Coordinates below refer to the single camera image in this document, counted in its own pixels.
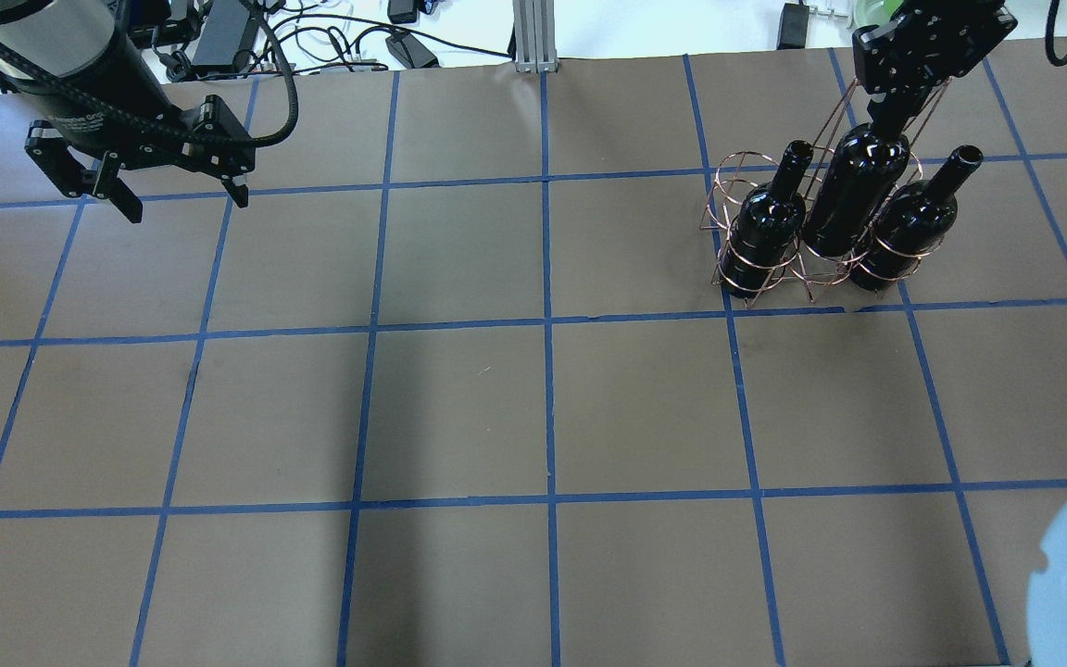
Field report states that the black gripper active arm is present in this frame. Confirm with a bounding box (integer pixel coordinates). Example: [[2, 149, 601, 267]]
[[853, 1, 1019, 94]]

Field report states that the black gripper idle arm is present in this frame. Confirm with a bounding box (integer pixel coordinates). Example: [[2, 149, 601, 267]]
[[25, 94, 255, 224]]

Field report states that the dark wine bottle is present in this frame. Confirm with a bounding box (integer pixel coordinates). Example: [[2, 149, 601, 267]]
[[848, 145, 984, 293], [801, 93, 914, 258]]

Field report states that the dark wine bottle in basket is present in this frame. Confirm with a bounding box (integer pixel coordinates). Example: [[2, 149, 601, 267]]
[[848, 145, 984, 293]]

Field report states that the black power adapter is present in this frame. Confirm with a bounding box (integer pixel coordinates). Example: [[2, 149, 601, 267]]
[[775, 1, 811, 51]]

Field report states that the black power brick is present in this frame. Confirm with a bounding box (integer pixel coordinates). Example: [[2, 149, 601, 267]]
[[191, 1, 259, 77]]

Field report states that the brown paper mat blue grid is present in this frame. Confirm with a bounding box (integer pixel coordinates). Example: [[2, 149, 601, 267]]
[[0, 41, 1067, 666]]

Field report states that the copper wire wine basket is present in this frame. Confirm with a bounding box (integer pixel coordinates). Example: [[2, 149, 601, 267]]
[[703, 79, 971, 308]]

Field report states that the aluminium frame post left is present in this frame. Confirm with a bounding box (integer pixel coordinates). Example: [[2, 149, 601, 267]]
[[512, 0, 560, 73]]

